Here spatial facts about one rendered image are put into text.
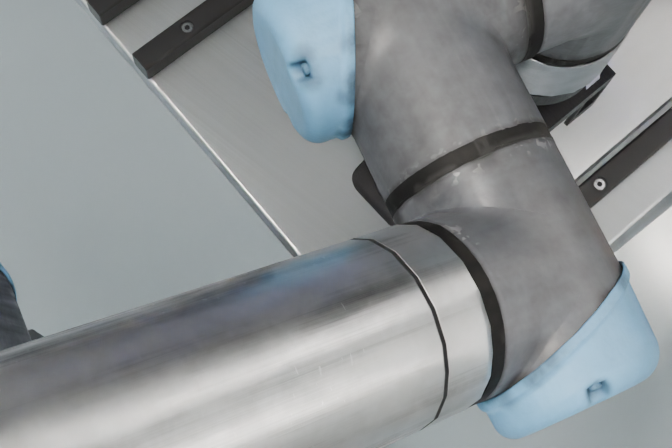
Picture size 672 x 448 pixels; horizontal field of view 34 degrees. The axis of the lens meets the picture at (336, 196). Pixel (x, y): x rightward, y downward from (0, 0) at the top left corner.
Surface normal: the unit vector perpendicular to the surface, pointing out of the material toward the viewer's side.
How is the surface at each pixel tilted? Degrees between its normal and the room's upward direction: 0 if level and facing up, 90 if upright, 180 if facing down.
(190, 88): 0
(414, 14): 4
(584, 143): 0
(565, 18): 66
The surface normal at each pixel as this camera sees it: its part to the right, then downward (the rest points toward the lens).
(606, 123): 0.05, -0.29
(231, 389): 0.47, -0.30
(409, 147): -0.61, 0.07
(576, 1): 0.37, 0.53
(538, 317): 0.55, 0.07
